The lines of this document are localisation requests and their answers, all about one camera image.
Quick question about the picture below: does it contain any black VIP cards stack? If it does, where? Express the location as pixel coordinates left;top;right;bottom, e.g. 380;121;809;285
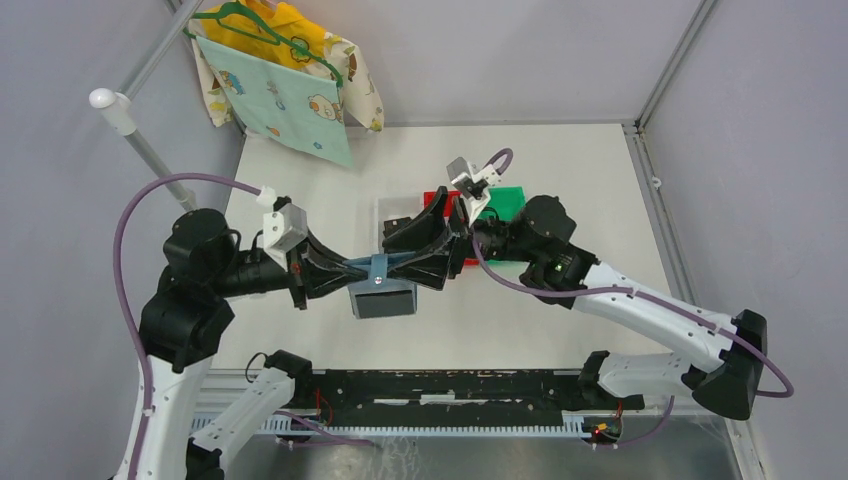
382;217;412;238

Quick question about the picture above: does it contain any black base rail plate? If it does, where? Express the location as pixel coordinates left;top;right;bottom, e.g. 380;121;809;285
288;369;645;427

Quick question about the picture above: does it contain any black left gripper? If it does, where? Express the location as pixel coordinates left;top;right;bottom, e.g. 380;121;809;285
213;221;370;305

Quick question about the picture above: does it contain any white clothes rack stand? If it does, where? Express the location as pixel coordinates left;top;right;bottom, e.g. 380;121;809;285
88;88;172;178

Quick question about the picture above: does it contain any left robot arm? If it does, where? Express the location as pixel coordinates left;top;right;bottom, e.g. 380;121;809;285
117;208;366;479

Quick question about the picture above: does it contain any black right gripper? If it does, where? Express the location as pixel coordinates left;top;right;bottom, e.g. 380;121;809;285
382;186;537;290

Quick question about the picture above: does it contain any white plastic bin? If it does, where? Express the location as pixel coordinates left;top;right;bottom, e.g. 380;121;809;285
372;192;424;253

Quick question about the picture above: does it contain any red plastic bin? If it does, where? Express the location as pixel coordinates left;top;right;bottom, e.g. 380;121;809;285
423;190;482;268

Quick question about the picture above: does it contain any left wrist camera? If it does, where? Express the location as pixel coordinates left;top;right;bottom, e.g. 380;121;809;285
262;203;309;254

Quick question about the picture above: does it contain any mint cartoon cloth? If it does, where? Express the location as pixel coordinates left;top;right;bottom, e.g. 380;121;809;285
196;37;353;167

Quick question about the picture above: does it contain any blue leather card holder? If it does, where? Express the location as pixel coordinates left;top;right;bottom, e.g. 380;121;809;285
345;252;417;319

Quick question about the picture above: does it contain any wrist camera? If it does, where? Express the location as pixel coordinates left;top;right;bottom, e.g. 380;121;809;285
446;157;503;226
262;203;309;254

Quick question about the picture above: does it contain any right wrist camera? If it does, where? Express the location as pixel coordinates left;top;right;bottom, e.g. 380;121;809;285
446;157;503;226

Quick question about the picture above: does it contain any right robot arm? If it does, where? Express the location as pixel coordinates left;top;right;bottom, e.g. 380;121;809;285
381;188;769;420

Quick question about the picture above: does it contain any yellow patterned child shirt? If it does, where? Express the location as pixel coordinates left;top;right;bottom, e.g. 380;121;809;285
188;1;385;132

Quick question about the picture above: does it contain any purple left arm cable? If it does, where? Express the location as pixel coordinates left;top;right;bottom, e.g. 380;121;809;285
112;173;276;480

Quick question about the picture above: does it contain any white toothed cable duct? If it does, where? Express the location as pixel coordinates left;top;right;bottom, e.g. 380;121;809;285
254;415;588;439

